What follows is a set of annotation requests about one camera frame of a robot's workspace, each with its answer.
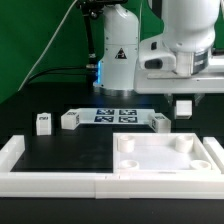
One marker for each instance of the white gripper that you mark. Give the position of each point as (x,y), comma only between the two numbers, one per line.
(210,80)

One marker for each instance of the white square tabletop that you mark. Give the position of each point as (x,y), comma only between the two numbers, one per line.
(166,153)

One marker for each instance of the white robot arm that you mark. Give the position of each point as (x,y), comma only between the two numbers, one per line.
(180,60)

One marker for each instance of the white marker sheet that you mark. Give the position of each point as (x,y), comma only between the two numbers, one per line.
(114,116)

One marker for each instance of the white U-shaped fence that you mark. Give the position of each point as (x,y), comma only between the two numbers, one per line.
(113,185)

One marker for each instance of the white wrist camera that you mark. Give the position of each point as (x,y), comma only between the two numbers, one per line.
(153,54)

